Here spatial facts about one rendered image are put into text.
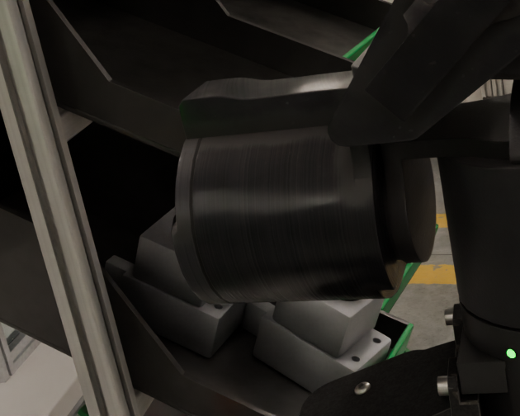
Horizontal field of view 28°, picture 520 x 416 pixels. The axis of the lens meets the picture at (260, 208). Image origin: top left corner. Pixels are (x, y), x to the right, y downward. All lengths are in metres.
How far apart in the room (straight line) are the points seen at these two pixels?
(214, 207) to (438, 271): 3.23
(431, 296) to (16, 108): 2.91
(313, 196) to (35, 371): 1.22
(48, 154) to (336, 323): 0.18
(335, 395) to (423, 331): 2.81
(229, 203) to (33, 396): 1.15
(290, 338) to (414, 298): 2.78
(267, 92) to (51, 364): 1.21
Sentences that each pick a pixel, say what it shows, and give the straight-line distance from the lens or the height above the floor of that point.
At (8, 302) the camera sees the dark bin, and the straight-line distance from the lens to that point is 0.59.
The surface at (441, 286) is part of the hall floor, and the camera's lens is 3.41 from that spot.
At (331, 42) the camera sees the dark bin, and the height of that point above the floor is 1.36.
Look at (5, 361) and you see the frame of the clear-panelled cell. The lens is 1.49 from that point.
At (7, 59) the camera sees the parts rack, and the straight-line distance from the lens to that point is 0.49.
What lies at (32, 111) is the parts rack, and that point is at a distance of 0.49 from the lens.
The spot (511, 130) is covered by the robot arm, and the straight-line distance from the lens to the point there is 0.26.
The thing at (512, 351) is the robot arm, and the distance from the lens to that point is 0.29.
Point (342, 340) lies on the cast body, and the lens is 0.56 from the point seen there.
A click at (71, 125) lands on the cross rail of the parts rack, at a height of 1.38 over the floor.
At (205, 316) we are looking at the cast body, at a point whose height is 1.26.
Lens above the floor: 1.51
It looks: 20 degrees down
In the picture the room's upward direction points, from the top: 12 degrees counter-clockwise
